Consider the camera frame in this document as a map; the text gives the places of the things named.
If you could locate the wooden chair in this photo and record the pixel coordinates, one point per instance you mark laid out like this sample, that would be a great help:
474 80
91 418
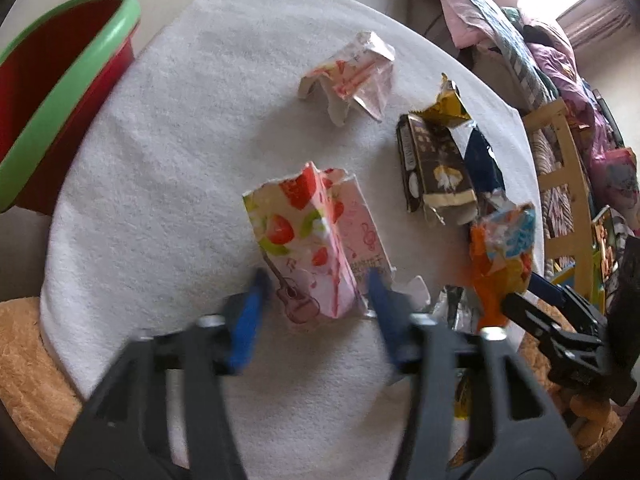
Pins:
565 160

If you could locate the orange and teal wrapper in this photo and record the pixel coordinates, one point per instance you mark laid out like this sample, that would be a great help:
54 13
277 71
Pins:
500 245

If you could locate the silver foil wrapper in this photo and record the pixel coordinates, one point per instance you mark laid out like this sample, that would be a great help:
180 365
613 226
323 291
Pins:
452 310

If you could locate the red bin with green rim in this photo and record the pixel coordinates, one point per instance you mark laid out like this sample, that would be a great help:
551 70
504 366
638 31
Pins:
45 90

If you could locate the bed with checkered quilt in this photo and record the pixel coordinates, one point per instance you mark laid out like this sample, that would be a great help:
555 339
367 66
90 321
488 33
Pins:
500 30

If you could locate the purple duvet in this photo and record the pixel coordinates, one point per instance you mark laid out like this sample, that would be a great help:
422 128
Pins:
555 55

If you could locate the pale carton with pink print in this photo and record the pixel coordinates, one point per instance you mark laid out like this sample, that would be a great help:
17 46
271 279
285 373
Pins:
350 72

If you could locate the pink printed pillow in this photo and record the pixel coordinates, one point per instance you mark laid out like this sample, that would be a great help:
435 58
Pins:
617 175

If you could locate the yellow snack wrapper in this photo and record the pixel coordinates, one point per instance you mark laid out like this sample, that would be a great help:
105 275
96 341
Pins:
445 107

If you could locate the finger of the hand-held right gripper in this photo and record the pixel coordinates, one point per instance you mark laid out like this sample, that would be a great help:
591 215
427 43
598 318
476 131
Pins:
545 290
530 315

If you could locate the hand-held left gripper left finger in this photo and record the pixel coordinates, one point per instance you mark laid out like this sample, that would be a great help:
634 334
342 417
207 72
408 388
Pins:
245 320

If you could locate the pale pink curtain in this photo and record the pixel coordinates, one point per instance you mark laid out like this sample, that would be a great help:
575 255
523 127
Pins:
600 25

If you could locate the dark brown carton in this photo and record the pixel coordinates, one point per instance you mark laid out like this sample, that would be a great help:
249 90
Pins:
430 170

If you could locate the white towel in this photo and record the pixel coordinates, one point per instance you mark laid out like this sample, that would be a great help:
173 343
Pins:
175 135

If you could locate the tan fluffy cushion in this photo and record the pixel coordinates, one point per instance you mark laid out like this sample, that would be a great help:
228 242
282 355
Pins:
30 370

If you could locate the strawberry print carton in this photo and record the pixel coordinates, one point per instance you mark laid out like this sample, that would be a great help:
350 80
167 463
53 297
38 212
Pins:
295 225

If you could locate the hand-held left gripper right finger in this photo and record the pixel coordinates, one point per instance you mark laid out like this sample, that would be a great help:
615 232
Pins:
387 320

